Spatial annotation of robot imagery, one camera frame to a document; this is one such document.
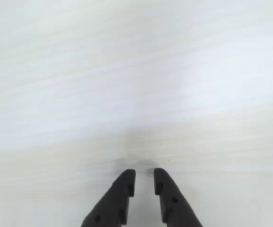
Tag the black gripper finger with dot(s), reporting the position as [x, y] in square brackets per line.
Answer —
[110, 203]
[174, 203]

